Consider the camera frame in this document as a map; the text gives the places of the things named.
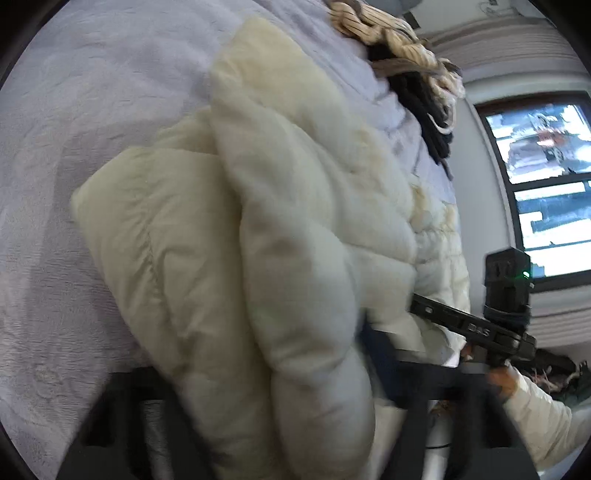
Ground cream white puffer jacket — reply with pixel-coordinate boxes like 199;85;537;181
72;18;470;479

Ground white sleeve right forearm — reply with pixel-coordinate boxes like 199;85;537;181
504;367;590;471

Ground black folded clothes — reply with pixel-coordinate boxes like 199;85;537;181
368;44;454;180

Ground person's right hand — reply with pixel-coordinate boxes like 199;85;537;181
461;342;518;401

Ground black framed window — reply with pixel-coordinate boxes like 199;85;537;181
476;91;590;292

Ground beige striped garment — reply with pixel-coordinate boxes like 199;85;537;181
328;1;465;101

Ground lavender plush bed blanket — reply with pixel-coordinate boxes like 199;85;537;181
1;1;455;479

